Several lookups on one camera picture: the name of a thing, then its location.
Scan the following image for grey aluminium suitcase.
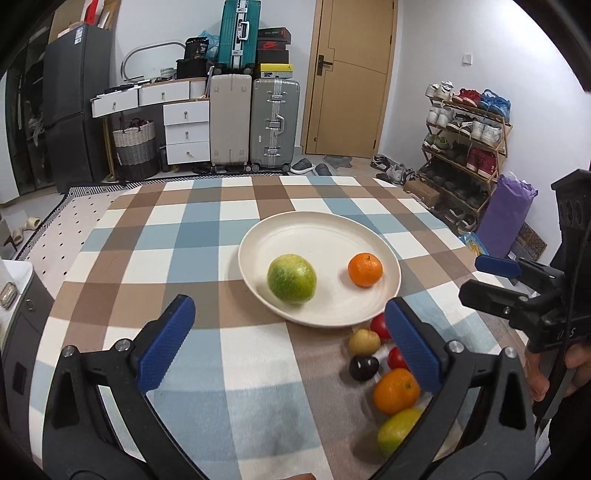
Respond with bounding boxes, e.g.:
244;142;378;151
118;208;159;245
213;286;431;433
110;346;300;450
249;78;301;172

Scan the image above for woven laundry basket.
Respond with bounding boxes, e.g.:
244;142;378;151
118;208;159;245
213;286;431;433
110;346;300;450
112;117;160;182

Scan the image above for stacked cardboard boxes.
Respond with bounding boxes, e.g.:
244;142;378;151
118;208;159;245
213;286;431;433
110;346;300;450
48;0;121;42

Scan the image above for blue plastic bag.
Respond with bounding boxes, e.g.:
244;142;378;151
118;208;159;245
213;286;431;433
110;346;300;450
198;30;221;61

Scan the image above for purple bag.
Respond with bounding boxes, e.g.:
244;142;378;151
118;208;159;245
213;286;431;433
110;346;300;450
475;172;539;259

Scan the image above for cream round plate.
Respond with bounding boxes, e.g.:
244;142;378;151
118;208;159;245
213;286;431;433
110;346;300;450
238;211;402;328

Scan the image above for small tangerine with stem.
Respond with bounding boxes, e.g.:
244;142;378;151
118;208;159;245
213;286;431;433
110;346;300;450
347;252;384;288

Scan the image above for yellow-green fruit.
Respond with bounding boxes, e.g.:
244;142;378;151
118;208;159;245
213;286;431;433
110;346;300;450
377;407;426;459

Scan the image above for large orange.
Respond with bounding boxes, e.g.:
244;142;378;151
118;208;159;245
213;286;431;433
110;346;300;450
373;368;422;415

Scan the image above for teal suitcase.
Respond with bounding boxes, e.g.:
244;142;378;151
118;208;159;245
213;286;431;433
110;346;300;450
217;0;262;72

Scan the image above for dark glass-door wardrobe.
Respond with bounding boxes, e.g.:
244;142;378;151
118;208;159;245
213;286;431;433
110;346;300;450
0;34;49;206

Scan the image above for rows of assorted shoes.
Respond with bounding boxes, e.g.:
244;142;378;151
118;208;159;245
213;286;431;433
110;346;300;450
422;80;512;232

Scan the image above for wooden door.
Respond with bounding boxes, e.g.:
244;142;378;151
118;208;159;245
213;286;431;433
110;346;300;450
301;0;399;158

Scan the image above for white-topped side cabinet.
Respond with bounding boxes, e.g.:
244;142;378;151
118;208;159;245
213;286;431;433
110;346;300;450
0;258;58;444

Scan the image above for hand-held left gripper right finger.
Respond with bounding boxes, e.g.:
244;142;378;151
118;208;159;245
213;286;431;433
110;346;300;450
369;296;536;480

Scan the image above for brown cardboard box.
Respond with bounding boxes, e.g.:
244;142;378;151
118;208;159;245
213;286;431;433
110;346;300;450
404;179;441;208

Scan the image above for dark purple plum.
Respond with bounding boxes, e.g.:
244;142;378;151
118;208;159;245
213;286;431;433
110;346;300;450
348;354;380;382

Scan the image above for small yellow-brown fruit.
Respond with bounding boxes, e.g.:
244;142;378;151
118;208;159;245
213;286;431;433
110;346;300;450
348;329;382;356

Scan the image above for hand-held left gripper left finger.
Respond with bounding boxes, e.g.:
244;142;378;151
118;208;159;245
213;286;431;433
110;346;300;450
42;294;208;480

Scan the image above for wooden shoe rack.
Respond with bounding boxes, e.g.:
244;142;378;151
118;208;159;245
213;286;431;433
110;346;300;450
418;83;513;232

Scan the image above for white dressing table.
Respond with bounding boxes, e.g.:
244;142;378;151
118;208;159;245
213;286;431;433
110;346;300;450
90;76;211;118

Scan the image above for person's right hand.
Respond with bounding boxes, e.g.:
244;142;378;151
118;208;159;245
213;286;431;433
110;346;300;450
524;343;591;403

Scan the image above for brown patterned doormat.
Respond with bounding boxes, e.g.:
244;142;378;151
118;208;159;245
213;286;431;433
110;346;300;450
515;222;548;254

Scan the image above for oval mirror frame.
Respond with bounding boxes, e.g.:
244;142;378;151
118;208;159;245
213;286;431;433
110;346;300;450
121;41;186;84

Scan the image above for loose sneakers pile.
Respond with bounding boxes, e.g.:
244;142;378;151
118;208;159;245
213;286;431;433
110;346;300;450
372;154;419;185

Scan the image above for black bag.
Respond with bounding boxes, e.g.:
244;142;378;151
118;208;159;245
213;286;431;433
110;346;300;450
176;58;215;79

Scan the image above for pair of beige slippers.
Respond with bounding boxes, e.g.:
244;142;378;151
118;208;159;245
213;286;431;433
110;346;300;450
11;217;42;245

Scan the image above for person's right forearm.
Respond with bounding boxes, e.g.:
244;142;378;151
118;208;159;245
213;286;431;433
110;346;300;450
547;388;591;480

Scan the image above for white drawer cabinet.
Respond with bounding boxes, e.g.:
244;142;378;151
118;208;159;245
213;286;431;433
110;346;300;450
163;99;212;165

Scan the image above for white dotted rug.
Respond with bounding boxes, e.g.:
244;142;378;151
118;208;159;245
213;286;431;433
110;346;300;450
14;182;139;278

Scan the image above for dark grey refrigerator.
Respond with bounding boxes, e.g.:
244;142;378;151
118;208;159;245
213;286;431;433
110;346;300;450
42;24;114;193

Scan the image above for checked tablecloth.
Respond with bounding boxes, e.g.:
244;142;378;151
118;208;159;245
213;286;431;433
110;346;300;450
28;175;532;480

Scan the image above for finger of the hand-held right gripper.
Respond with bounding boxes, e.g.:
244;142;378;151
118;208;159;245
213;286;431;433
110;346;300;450
475;255;566;296
459;279;550;333

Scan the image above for blue snack packet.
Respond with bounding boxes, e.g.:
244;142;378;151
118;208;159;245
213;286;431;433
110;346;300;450
462;232;490;257

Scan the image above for yellow and white shoe box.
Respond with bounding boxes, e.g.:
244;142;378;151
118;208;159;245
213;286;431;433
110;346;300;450
254;63;294;80

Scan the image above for beige suitcase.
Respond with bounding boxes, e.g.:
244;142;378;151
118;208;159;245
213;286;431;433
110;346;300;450
209;73;253;168

